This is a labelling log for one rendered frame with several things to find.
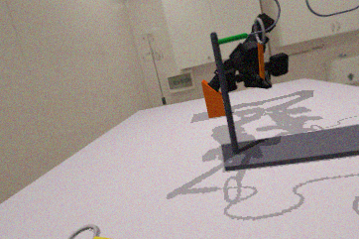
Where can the orange handle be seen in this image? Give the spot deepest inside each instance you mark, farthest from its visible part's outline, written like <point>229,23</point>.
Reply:
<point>260,47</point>

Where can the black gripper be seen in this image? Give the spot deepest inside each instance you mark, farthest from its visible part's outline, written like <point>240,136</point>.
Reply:
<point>249,73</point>

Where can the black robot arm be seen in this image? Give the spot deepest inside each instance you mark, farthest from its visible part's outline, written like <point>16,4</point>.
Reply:
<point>244,52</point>

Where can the yellow handle with grey metal loop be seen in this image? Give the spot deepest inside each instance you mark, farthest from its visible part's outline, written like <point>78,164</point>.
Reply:
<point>85,227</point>

